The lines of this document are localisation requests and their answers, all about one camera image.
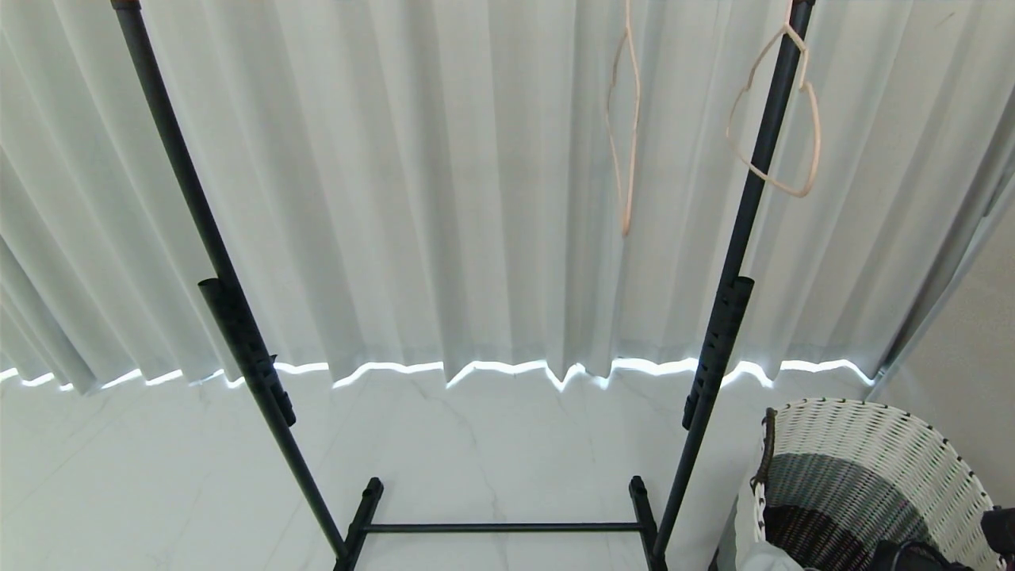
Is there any pink clothes hanger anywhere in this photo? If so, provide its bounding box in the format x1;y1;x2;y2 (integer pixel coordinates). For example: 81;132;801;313
726;22;822;199
605;0;642;237

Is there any black clothes rack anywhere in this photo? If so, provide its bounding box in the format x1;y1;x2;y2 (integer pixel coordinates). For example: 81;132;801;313
111;0;818;571

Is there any white laundry basket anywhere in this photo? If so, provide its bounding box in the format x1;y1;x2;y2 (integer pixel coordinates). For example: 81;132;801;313
733;398;1008;571

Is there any white curtain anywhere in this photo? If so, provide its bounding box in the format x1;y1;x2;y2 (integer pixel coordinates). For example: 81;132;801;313
0;0;1015;393

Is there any pale grey garment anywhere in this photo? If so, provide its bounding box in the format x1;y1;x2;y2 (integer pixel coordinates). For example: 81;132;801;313
733;476;806;571

